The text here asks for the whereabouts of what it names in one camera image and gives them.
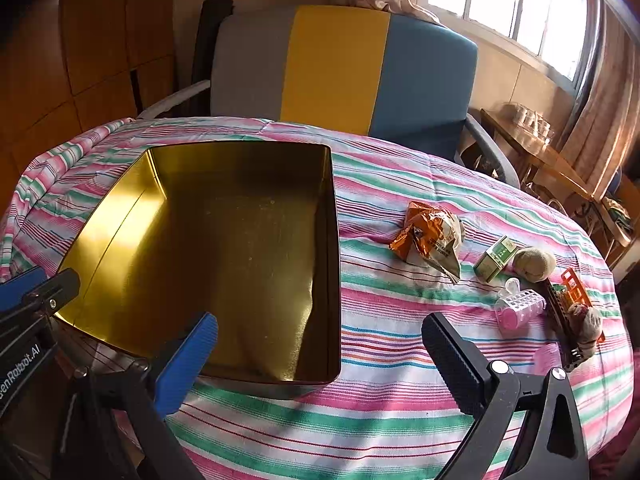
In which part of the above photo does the worn fuzzy ball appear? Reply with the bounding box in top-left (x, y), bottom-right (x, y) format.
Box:
top-left (515, 246), bottom-right (557, 283)

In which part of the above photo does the gold metal tin container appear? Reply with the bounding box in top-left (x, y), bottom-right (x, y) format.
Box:
top-left (54, 142), bottom-right (343, 401)

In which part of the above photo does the set of clear glass cups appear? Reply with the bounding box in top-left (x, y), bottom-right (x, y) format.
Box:
top-left (502, 102), bottom-right (556, 146)

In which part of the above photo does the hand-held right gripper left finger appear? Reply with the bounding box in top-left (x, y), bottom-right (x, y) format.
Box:
top-left (52, 312), bottom-right (219, 480)

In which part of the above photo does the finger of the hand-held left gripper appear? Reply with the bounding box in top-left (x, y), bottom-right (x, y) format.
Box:
top-left (0, 268), bottom-right (81, 325)
top-left (0, 266), bottom-right (51, 311)

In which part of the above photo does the orange snack packet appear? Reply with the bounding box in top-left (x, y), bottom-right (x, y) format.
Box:
top-left (389, 201), bottom-right (467, 285)

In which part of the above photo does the clear pink-capped bottle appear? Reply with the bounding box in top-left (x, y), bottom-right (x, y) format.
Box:
top-left (495, 277), bottom-right (547, 331)

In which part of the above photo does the small green box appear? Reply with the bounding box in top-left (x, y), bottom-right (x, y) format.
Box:
top-left (473, 235), bottom-right (517, 282)

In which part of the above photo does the pink green striped blanket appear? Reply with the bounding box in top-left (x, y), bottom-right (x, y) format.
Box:
top-left (0, 116), bottom-right (636, 480)

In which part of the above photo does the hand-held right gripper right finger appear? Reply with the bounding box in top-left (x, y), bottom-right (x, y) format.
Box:
top-left (422, 312), bottom-right (591, 480)

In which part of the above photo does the barred window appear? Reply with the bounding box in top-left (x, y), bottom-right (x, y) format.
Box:
top-left (427, 0), bottom-right (591, 81)

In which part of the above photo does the grey yellow blue armchair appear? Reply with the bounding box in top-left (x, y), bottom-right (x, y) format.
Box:
top-left (137, 4), bottom-right (521, 188)

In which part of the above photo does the wooden wardrobe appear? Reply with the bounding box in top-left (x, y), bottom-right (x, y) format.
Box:
top-left (0, 0), bottom-right (176, 196)

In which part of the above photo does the brown plush toy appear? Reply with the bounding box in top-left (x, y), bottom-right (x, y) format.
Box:
top-left (567, 302), bottom-right (605, 356)

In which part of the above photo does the green cloth bag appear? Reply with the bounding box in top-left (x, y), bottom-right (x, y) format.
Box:
top-left (600, 195), bottom-right (633, 246)

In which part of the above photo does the orange toy fence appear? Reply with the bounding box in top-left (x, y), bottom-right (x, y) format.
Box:
top-left (560, 267), bottom-right (606, 343)

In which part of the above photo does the wooden side table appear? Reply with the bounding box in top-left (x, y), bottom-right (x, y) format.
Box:
top-left (480, 107), bottom-right (633, 261)

